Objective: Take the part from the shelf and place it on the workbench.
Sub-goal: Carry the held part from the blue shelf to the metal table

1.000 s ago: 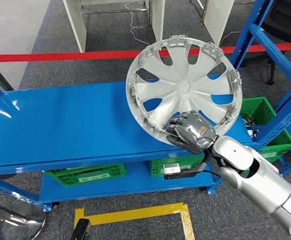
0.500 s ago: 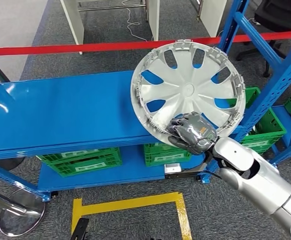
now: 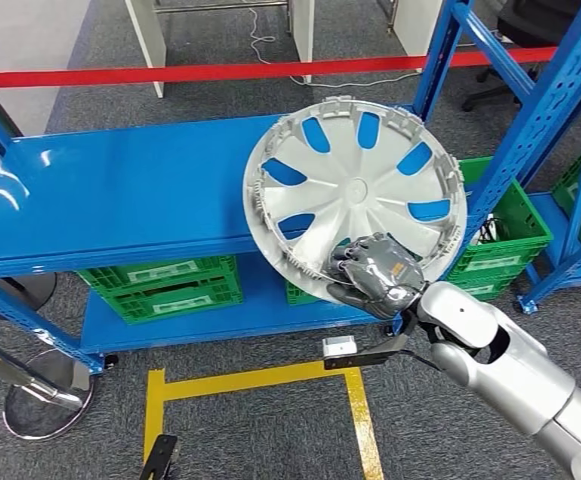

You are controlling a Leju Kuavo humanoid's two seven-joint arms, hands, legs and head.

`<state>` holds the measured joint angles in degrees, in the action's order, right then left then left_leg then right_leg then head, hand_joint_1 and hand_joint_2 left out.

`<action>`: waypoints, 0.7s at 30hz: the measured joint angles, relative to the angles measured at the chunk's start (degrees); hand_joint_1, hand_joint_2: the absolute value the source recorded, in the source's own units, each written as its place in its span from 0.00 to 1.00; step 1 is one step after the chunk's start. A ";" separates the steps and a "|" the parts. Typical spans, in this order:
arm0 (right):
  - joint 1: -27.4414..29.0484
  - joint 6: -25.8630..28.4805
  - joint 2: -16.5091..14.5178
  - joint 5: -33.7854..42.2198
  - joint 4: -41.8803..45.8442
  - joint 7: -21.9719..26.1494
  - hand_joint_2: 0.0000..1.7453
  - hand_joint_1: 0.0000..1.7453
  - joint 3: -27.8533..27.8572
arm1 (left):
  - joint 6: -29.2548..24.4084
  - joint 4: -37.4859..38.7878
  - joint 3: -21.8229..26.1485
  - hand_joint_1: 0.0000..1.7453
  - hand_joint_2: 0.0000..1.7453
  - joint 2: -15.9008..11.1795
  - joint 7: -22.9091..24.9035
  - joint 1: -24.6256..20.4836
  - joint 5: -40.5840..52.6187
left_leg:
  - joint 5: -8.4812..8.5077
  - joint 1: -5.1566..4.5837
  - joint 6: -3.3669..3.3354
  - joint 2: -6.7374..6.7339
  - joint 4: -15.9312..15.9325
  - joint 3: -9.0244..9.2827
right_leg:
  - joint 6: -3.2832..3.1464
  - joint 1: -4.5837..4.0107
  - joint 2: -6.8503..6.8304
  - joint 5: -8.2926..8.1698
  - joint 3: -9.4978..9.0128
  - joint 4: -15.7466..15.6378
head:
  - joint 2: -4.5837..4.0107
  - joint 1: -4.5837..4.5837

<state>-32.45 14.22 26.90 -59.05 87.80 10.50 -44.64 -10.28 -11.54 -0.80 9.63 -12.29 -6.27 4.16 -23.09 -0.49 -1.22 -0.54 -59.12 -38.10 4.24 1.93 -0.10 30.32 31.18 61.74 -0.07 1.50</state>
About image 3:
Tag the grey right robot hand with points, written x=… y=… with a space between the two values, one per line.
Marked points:
x=380 y=275

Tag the grey plastic wheel hubcap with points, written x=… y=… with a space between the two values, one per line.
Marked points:
x=340 y=166

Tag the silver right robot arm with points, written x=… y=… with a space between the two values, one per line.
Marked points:
x=520 y=378

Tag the long blue metal shelf rack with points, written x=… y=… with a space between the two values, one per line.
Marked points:
x=120 y=185

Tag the yellow floor tape outline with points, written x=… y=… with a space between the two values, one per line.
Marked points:
x=250 y=381

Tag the white desk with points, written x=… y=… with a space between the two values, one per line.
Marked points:
x=145 y=40
x=415 y=23

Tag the blue metal side rack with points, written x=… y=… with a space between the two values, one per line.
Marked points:
x=580 y=199

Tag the black office chair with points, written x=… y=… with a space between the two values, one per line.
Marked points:
x=534 y=20

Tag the red barrier belt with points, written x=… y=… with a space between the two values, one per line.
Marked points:
x=170 y=73

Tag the chrome stanchion with round base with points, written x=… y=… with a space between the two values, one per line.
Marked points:
x=50 y=397

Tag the black left wrist camera bracket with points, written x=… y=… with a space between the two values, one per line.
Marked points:
x=160 y=457

